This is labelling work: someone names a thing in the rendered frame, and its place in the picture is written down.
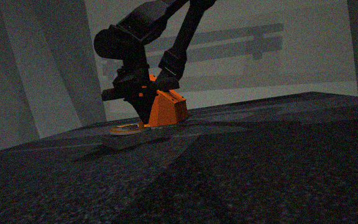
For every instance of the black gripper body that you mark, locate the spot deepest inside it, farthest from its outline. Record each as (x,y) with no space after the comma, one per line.
(169,83)

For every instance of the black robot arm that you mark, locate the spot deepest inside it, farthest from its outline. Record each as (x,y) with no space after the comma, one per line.
(147,22)

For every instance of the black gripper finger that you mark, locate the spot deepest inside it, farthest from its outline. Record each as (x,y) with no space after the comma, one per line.
(136,103)
(147,102)

